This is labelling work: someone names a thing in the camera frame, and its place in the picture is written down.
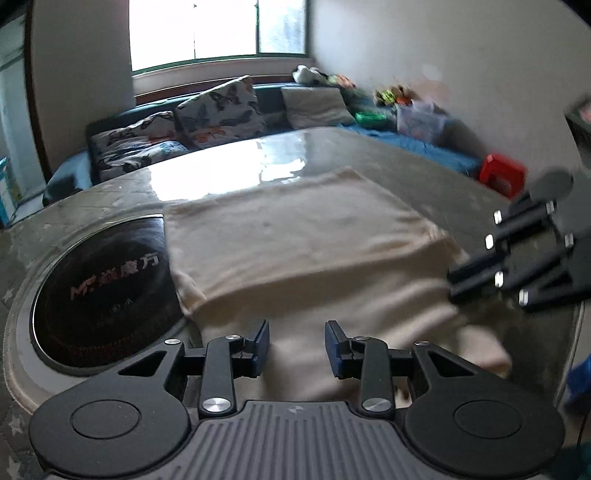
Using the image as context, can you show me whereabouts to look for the clear plastic storage bin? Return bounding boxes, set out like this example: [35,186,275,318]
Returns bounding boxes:
[395,100,448,145]

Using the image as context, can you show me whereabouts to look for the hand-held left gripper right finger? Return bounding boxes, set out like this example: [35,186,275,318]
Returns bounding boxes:
[324,320,477,420]

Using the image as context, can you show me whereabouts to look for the large butterfly print pillow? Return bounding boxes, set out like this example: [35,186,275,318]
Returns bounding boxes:
[174,75,267,149]

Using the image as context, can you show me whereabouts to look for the pile of colourful toys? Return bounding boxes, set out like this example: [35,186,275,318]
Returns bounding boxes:
[323,73,415,108]

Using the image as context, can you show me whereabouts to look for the cream cloth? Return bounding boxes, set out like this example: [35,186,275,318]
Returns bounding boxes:
[163,166,514,403]

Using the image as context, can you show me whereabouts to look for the red plastic stool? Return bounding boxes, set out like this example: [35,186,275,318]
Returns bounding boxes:
[478,154,528,200]

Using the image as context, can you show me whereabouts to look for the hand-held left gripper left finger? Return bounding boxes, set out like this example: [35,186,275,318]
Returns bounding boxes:
[117,318,271,419]

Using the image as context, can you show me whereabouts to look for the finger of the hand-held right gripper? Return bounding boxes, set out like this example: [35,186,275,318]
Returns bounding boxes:
[449,234,583,315]
[446,198,561,285]

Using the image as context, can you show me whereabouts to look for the light blue cardboard box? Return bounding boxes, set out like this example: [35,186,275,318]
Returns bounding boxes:
[0,156,20,228]

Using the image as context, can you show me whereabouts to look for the flat butterfly print pillow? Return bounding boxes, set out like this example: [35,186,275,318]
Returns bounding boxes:
[89,112,180,153]

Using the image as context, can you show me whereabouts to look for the dark blurred object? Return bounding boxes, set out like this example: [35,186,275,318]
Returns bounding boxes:
[564,93,591,155]

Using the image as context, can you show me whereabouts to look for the blue white print pillow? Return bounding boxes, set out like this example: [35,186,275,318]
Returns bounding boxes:
[93,140,191,184]

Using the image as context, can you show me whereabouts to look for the window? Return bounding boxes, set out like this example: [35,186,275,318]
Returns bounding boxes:
[128,0,308,75]

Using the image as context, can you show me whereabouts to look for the grey pillow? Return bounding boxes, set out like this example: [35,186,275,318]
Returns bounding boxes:
[280,85,357,130]

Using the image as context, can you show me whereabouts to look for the blue cloth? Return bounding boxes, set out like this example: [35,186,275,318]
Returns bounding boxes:
[565,352,591,408]

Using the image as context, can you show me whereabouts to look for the white stuffed toy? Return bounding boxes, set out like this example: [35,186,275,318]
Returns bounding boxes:
[292,65,329,86]

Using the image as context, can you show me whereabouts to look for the blue sofa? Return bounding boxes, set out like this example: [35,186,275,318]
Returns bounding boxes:
[42,82,485,207]

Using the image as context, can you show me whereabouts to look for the round black induction cooktop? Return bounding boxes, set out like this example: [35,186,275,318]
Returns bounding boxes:
[30,214,186,366]

